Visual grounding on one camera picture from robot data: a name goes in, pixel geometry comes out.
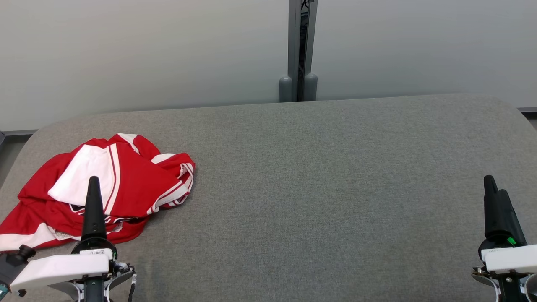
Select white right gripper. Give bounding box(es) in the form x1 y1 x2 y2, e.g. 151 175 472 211
478 175 537 275

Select red shorts with white stripes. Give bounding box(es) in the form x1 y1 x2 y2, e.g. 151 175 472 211
0 197 147 252

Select red white basketball jersey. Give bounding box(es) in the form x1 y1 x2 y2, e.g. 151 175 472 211
17 133 196 235

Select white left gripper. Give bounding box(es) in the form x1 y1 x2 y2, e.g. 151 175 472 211
10 176 119 292

